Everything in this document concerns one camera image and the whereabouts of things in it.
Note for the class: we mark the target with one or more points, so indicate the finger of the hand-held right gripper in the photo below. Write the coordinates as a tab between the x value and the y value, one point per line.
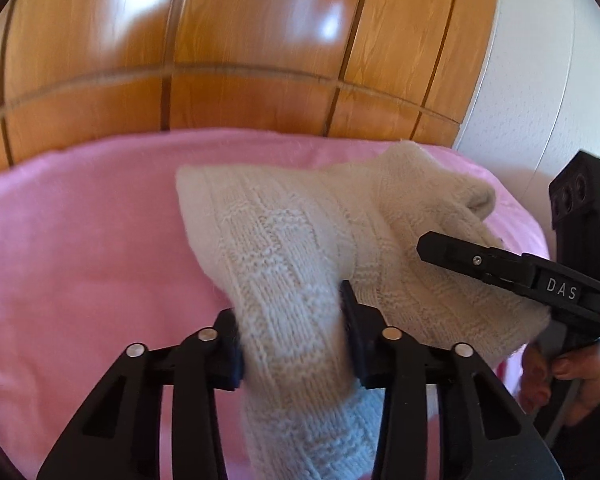
460	257

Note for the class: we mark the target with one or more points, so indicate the pink quilted bedspread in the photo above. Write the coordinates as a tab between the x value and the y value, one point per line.
90	240

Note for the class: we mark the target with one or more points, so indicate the person's right hand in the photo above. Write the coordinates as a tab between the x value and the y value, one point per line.
587	375

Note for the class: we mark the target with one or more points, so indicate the white knit sweater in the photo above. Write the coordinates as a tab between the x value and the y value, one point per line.
290	240

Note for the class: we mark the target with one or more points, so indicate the wooden panelled headboard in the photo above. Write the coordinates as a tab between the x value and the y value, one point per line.
240	45

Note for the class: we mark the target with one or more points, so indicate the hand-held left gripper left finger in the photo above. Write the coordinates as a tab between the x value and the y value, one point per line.
230	355

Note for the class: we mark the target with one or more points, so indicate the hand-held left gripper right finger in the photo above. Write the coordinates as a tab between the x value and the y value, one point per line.
356	340

